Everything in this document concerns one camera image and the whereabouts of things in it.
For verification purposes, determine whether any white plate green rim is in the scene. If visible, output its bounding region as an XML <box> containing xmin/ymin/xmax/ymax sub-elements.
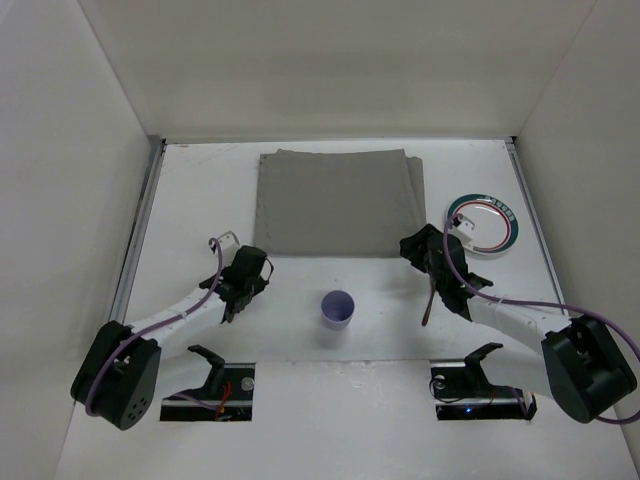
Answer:
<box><xmin>445</xmin><ymin>193</ymin><xmax>520</xmax><ymax>256</ymax></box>

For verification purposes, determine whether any grey cloth placemat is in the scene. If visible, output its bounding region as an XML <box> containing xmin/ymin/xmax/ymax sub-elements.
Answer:
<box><xmin>254</xmin><ymin>149</ymin><xmax>426</xmax><ymax>258</ymax></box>

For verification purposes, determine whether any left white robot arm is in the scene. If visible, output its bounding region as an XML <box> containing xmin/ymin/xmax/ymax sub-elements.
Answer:
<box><xmin>70</xmin><ymin>239</ymin><xmax>274</xmax><ymax>431</ymax></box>

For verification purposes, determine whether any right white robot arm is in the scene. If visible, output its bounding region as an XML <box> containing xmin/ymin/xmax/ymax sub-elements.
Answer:
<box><xmin>399</xmin><ymin>214</ymin><xmax>639</xmax><ymax>423</ymax></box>

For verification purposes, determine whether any brown wooden spoon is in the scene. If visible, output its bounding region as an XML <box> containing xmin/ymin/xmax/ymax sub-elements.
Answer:
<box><xmin>421</xmin><ymin>280</ymin><xmax>436</xmax><ymax>327</ymax></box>

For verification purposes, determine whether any purple plastic cup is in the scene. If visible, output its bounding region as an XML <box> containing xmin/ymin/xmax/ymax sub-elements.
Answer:
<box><xmin>321</xmin><ymin>290</ymin><xmax>355</xmax><ymax>331</ymax></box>

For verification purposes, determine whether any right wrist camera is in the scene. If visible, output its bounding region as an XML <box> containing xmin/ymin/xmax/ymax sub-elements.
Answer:
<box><xmin>451</xmin><ymin>214</ymin><xmax>475</xmax><ymax>251</ymax></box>

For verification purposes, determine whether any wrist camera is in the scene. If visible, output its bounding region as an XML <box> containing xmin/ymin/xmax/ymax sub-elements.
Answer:
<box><xmin>208</xmin><ymin>230</ymin><xmax>241</xmax><ymax>258</ymax></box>
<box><xmin>451</xmin><ymin>214</ymin><xmax>475</xmax><ymax>251</ymax></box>

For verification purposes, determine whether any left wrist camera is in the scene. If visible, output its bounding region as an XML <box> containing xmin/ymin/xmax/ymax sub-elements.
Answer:
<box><xmin>208</xmin><ymin>230</ymin><xmax>241</xmax><ymax>258</ymax></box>

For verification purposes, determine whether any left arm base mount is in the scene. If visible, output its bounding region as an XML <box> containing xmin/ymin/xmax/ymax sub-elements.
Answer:
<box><xmin>155</xmin><ymin>345</ymin><xmax>256</xmax><ymax>423</ymax></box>

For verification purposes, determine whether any right aluminium table rail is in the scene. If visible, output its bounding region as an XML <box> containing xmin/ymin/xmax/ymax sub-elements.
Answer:
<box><xmin>505</xmin><ymin>137</ymin><xmax>565</xmax><ymax>303</ymax></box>

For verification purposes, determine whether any aluminium table rail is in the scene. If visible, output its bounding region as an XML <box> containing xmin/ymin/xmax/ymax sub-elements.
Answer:
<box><xmin>505</xmin><ymin>137</ymin><xmax>565</xmax><ymax>303</ymax></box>
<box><xmin>107</xmin><ymin>135</ymin><xmax>166</xmax><ymax>324</ymax></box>

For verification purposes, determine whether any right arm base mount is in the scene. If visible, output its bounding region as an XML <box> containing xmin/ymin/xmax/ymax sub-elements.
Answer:
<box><xmin>428</xmin><ymin>342</ymin><xmax>537</xmax><ymax>421</ymax></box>

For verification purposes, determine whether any left aluminium table rail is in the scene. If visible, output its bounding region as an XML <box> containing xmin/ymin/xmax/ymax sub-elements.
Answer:
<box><xmin>107</xmin><ymin>135</ymin><xmax>166</xmax><ymax>324</ymax></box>

